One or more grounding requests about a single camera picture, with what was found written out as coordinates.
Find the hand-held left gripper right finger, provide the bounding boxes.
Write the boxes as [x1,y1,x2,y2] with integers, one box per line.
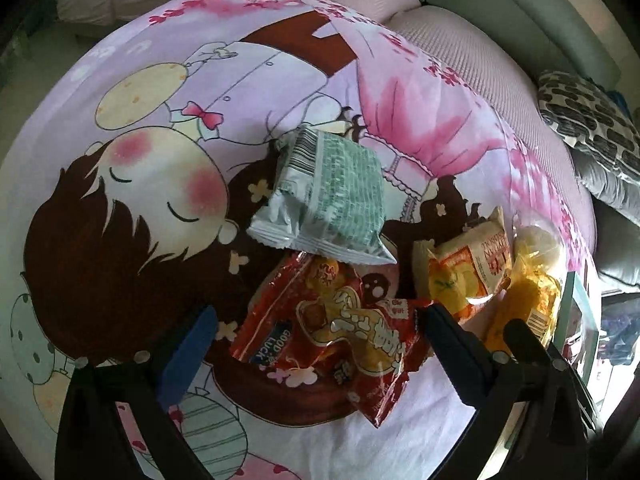
[422,304,598,480]

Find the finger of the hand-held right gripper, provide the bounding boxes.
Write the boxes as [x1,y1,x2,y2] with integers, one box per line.
[502,317,556,368]

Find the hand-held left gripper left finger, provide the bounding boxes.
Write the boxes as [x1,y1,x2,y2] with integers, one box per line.
[55,305,221,480]

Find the yellow cake packet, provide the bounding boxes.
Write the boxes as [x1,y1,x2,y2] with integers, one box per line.
[482,255,563,353]

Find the teal cardboard tray box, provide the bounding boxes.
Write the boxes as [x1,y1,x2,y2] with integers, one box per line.
[550,270,603,401]

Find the orange and white snack packet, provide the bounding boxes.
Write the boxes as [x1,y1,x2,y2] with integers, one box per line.
[412,206,513,323]

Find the round bun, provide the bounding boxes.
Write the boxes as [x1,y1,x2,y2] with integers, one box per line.
[512,215,566,281]

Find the crinkled red cartoon snack bag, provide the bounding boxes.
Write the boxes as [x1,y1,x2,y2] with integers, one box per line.
[230,252,436,428]

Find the pale green snack packet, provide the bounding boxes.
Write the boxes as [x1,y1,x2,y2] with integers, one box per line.
[247,127,398,265]

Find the printed cartoon blanket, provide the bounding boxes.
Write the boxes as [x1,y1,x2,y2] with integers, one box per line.
[0,0,601,480]

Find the grey pillow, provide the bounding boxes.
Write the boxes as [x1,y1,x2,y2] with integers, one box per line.
[570,147,640,216]

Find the black and white patterned pillow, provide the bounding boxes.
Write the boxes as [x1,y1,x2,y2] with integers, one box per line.
[537,70,640,186]

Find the grey sofa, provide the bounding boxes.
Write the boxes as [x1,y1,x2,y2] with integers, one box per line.
[370,0,640,291]

